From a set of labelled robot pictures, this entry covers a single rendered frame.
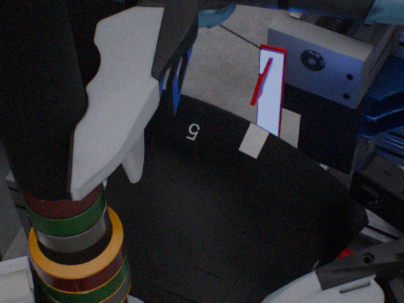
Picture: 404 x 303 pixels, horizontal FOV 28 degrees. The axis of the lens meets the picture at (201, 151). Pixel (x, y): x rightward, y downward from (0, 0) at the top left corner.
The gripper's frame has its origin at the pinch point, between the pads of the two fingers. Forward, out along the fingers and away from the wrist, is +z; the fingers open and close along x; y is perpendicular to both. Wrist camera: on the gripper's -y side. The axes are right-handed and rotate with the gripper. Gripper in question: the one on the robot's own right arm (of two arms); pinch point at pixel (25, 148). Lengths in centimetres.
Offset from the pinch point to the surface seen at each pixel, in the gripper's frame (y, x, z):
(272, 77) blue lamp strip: 30.5, -6.3, -35.7
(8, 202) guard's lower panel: 129, 57, -84
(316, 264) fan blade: 30.1, -12.0, -15.8
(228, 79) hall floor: 145, 14, -149
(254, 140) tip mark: 27.8, -5.9, -25.4
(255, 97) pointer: 28.1, -5.3, -30.7
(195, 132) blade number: 26.5, -1.2, -24.5
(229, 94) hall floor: 145, 13, -143
